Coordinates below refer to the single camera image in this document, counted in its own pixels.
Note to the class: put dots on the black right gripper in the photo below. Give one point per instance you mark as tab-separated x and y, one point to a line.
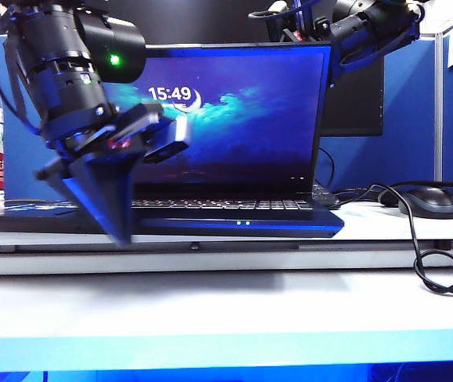
305	26

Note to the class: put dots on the black ASUS computer monitor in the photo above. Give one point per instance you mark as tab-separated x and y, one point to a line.
357	111

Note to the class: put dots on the white desk riser board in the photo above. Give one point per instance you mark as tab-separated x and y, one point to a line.
377	227

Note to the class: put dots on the black Hasee laptop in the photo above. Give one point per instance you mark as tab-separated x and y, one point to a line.
250	139

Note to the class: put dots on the grey partition post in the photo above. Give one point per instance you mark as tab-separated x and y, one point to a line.
439	119

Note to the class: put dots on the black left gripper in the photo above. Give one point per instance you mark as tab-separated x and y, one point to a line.
98	131

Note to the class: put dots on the black grey computer mouse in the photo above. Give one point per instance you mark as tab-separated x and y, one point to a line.
431	203

